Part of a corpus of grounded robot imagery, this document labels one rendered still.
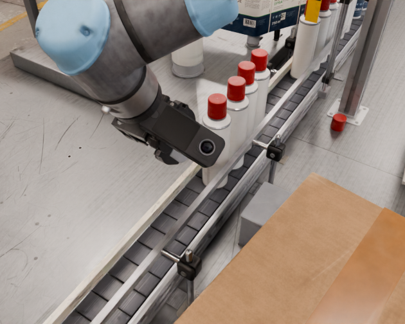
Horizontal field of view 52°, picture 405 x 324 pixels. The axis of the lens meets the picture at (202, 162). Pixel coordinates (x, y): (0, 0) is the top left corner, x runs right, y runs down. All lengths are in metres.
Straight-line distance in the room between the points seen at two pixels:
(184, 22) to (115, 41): 0.07
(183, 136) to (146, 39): 0.17
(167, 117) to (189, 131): 0.03
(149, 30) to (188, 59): 0.69
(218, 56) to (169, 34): 0.82
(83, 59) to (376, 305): 0.37
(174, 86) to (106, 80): 0.67
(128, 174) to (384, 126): 0.65
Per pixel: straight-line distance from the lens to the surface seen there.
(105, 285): 0.72
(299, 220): 0.49
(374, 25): 1.03
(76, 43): 0.41
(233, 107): 0.76
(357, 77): 1.09
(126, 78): 0.46
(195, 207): 0.69
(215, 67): 1.19
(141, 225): 0.74
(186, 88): 1.10
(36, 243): 0.87
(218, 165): 0.78
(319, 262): 0.46
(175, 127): 0.55
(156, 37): 0.42
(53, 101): 1.21
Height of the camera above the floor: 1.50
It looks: 44 degrees down
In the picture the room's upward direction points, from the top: straight up
